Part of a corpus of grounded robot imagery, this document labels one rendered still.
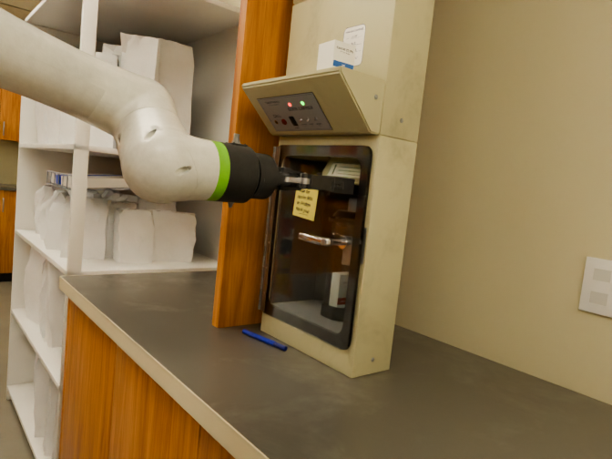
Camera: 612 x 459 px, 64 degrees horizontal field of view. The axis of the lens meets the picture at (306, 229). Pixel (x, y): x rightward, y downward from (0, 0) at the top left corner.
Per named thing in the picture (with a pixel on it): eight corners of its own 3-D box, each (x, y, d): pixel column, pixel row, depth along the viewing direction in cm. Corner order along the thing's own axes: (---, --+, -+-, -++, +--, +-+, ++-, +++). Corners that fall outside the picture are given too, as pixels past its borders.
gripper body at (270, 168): (263, 152, 75) (309, 158, 81) (235, 151, 82) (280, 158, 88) (259, 200, 76) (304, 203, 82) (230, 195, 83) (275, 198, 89)
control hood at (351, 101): (279, 137, 115) (282, 93, 114) (381, 135, 90) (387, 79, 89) (237, 128, 108) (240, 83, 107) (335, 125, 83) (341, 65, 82)
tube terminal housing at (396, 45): (334, 320, 135) (366, 35, 128) (431, 360, 110) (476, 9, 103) (260, 330, 119) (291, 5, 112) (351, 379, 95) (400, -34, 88)
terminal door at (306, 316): (262, 311, 118) (279, 145, 114) (350, 352, 95) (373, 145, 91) (260, 311, 118) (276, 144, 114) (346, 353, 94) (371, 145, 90)
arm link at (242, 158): (198, 203, 79) (226, 209, 72) (204, 131, 78) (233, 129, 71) (230, 205, 83) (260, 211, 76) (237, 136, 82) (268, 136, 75)
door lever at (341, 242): (316, 242, 102) (317, 229, 102) (347, 249, 95) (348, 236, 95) (295, 241, 99) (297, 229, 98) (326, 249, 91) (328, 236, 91)
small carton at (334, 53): (336, 81, 96) (339, 50, 95) (352, 78, 91) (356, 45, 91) (315, 76, 93) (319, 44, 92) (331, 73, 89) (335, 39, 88)
